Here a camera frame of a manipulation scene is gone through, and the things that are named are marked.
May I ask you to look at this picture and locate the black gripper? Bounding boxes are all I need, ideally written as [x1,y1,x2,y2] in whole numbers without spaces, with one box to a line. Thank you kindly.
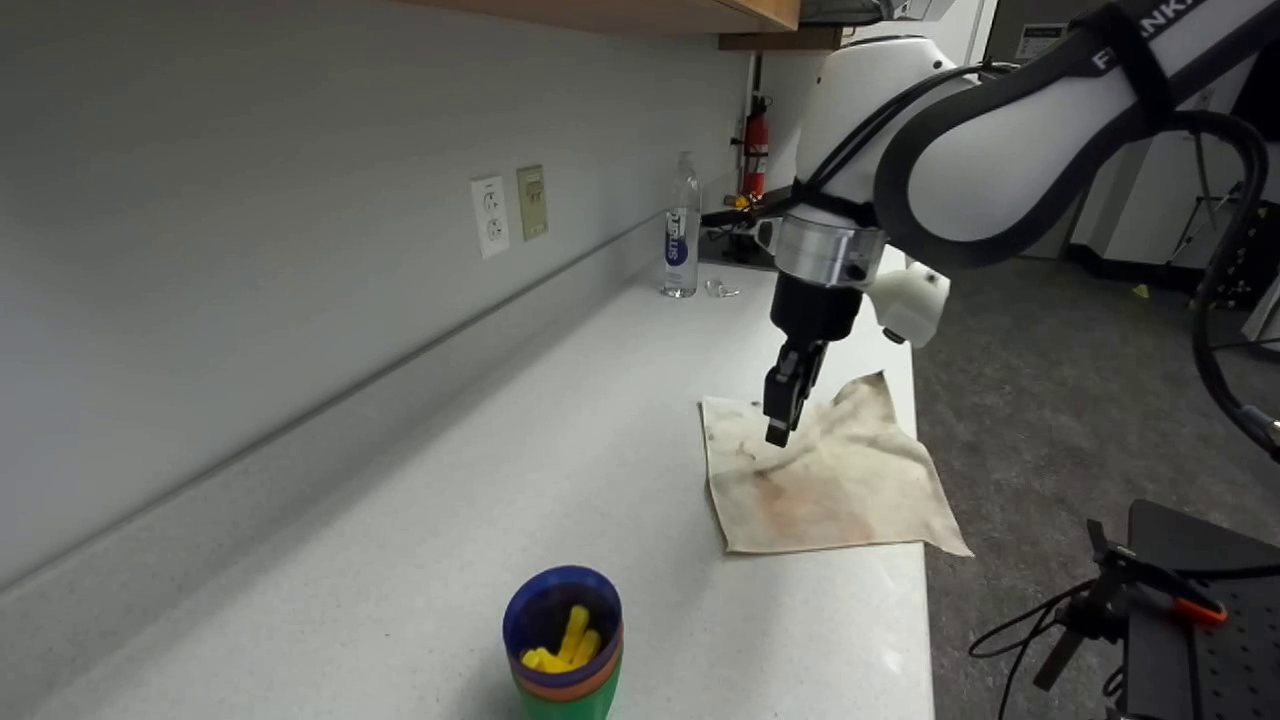
[764,275,862,450]

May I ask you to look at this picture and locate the beige cloth towel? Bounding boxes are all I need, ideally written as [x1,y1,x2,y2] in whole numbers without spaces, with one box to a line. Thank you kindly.
[700,372,967,557]

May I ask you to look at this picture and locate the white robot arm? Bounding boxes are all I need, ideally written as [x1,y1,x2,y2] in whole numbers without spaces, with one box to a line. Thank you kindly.
[758,0,1280,439]

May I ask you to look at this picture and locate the clear plastic water bottle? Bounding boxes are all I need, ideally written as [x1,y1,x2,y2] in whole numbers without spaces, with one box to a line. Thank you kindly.
[661,154,700,297]

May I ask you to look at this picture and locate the red fire extinguisher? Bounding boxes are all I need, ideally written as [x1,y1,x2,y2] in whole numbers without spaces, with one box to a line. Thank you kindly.
[741,93,770,203]

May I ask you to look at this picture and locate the yellow item in cup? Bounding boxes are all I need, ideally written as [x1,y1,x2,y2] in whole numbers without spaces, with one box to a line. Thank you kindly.
[520,606,600,676]

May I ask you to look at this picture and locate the stacked colourful cups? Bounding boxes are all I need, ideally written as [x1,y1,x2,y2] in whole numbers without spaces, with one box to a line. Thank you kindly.
[505,563,626,720]

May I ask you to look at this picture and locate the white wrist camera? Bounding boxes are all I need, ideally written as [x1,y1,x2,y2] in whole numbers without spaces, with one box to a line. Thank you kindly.
[871,260,953,347]

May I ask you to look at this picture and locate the beige wall switch plate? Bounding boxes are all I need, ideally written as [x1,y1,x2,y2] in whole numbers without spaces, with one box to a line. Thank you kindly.
[518,164,547,240]

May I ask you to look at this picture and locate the white wall power outlet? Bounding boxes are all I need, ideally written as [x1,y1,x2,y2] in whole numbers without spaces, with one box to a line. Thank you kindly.
[472,178,511,257]

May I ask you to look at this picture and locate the wooden wall cabinet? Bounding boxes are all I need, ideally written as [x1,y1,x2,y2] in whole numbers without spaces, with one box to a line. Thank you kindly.
[408,0,799,31]

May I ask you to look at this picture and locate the black camera tripod stand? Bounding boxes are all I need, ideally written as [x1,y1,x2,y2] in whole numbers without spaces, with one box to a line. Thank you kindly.
[967,501,1280,720]

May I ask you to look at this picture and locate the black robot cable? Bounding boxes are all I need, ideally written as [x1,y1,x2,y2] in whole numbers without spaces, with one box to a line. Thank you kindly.
[797,25,1280,465]

